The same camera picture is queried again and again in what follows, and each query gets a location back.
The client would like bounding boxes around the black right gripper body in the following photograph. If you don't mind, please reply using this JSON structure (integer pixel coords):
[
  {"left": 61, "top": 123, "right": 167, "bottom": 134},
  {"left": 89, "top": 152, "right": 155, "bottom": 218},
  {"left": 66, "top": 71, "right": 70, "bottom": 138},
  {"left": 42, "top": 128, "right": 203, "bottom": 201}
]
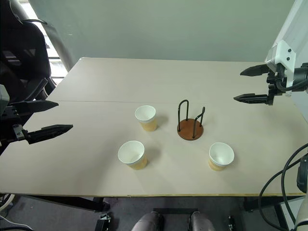
[{"left": 266, "top": 63, "right": 289, "bottom": 107}]

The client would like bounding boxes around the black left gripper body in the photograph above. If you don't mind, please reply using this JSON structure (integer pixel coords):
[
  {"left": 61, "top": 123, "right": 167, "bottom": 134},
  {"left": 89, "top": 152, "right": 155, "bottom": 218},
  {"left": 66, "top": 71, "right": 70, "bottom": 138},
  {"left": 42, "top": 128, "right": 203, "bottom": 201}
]
[{"left": 0, "top": 103, "right": 28, "bottom": 144}]

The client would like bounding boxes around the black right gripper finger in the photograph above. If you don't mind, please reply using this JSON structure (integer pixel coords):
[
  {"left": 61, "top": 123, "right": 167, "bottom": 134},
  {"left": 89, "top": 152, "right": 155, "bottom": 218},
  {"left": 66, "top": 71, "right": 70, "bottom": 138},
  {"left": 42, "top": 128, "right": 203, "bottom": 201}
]
[
  {"left": 233, "top": 93, "right": 270, "bottom": 105},
  {"left": 240, "top": 63, "right": 270, "bottom": 77}
]

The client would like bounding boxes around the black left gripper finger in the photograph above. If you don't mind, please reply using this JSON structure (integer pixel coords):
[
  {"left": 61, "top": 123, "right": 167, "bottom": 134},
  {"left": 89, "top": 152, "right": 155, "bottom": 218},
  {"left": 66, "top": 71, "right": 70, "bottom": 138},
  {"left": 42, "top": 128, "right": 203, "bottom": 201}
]
[
  {"left": 22, "top": 124, "right": 74, "bottom": 145},
  {"left": 9, "top": 100, "right": 59, "bottom": 119}
]

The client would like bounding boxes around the yellow ribbed paper cup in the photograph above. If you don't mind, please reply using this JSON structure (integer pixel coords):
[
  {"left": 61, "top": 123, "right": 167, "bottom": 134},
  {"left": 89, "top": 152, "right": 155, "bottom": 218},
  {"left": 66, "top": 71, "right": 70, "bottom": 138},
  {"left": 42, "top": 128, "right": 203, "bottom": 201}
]
[
  {"left": 117, "top": 140, "right": 148, "bottom": 171},
  {"left": 208, "top": 142, "right": 235, "bottom": 172},
  {"left": 134, "top": 105, "right": 157, "bottom": 132}
]

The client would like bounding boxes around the black office chair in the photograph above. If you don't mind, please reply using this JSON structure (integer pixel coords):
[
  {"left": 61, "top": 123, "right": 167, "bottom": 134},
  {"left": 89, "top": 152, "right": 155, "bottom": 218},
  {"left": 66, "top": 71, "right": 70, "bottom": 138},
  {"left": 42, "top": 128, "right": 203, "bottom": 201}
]
[{"left": 0, "top": 0, "right": 56, "bottom": 103}]

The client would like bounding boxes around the white panel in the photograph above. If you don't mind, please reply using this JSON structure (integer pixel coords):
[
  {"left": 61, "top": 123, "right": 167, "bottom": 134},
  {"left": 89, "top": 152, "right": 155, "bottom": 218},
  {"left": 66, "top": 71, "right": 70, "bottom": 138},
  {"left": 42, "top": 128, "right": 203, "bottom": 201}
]
[{"left": 273, "top": 0, "right": 308, "bottom": 71}]

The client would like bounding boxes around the white and black shoe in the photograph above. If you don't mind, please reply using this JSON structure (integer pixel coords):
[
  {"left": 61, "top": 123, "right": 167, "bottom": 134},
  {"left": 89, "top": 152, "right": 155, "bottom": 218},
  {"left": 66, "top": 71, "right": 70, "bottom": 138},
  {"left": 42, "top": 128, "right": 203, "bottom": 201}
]
[{"left": 0, "top": 192, "right": 15, "bottom": 214}]

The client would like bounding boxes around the dark rounded grey shape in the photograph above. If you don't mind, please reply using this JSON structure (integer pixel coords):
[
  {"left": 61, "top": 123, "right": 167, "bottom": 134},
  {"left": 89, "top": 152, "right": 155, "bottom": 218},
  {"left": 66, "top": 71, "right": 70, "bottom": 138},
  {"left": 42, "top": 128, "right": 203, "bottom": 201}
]
[
  {"left": 131, "top": 211, "right": 165, "bottom": 231},
  {"left": 188, "top": 211, "right": 217, "bottom": 231}
]

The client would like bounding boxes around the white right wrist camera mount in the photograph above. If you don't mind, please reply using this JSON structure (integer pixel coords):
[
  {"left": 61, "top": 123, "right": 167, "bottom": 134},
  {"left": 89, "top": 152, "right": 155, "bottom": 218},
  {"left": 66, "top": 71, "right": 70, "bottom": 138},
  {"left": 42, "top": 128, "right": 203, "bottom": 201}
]
[{"left": 265, "top": 39, "right": 299, "bottom": 88}]

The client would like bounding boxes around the brown cup holder stand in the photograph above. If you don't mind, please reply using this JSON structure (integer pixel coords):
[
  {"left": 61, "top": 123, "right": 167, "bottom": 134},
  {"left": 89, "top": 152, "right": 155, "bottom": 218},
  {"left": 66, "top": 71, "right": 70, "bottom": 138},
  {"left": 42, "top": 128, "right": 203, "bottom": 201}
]
[{"left": 177, "top": 99, "right": 206, "bottom": 141}]

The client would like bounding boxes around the black table frame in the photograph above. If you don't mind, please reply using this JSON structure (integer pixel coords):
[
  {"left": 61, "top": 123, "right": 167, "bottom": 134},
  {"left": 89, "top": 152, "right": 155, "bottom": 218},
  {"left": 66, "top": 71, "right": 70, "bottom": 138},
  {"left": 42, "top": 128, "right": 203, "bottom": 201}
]
[{"left": 23, "top": 195, "right": 308, "bottom": 213}]

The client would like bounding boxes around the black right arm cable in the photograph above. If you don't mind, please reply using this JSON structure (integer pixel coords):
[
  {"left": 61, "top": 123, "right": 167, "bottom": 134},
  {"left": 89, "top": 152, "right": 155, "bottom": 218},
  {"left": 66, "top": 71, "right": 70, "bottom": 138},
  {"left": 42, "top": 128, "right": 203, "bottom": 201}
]
[{"left": 258, "top": 142, "right": 308, "bottom": 228}]

